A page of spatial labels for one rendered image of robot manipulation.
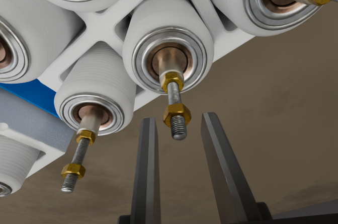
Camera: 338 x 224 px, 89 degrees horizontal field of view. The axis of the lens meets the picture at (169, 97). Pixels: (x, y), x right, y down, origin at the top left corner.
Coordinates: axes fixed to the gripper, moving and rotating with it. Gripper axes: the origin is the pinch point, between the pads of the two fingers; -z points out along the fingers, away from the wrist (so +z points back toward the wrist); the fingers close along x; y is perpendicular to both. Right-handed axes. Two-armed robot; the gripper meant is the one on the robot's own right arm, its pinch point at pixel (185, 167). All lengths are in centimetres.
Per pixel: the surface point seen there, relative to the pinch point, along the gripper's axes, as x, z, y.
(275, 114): -38, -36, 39
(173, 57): -0.3, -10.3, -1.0
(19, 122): 30.4, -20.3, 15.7
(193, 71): -2.3, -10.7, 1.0
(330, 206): -118, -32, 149
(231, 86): -19.2, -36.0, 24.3
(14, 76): 15.3, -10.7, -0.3
